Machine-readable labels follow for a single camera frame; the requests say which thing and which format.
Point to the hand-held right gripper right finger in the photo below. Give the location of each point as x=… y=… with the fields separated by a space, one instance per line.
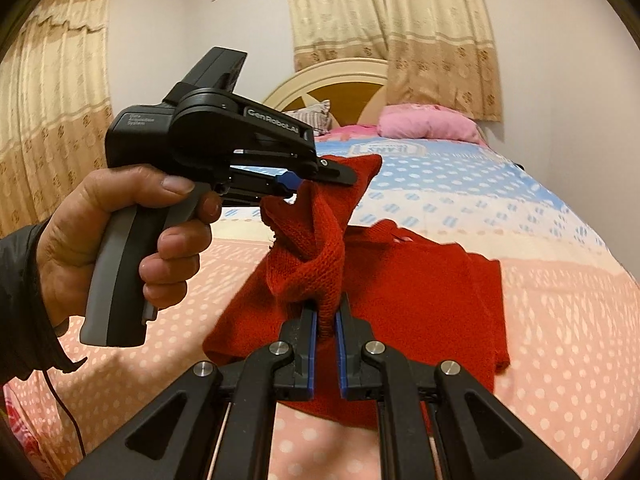
x=342 y=355

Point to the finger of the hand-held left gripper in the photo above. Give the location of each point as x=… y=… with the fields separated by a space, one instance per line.
x=277 y=186
x=330 y=170

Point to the person's left forearm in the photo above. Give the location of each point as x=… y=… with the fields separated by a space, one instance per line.
x=20 y=300

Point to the red knitted sweater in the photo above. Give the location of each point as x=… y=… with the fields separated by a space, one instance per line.
x=415 y=300

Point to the striped pillow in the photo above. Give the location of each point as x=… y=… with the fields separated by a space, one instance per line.
x=317 y=117

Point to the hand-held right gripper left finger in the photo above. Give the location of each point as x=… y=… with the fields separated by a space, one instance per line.
x=311 y=355

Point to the person's left hand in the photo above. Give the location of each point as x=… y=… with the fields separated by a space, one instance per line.
x=75 y=240

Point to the cream and wooden headboard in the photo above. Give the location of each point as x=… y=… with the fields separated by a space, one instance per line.
x=345 y=95

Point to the beige patterned curtain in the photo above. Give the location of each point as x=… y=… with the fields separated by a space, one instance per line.
x=335 y=15
x=55 y=110
x=445 y=40

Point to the red and white patterned cloth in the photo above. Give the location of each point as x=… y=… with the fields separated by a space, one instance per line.
x=22 y=430

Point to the pink pillow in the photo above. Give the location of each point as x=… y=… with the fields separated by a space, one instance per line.
x=425 y=122

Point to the pink floral sheet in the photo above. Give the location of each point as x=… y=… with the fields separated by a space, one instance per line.
x=350 y=133

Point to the bed with dotted sheet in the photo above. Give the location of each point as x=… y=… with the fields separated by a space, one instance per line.
x=550 y=310

